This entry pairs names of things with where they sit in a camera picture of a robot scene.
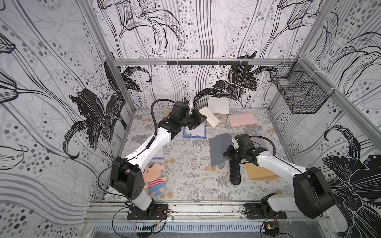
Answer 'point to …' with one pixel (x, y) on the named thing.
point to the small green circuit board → (270, 226)
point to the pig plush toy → (152, 175)
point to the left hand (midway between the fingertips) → (208, 119)
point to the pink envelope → (242, 119)
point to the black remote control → (234, 172)
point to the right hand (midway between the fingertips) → (223, 152)
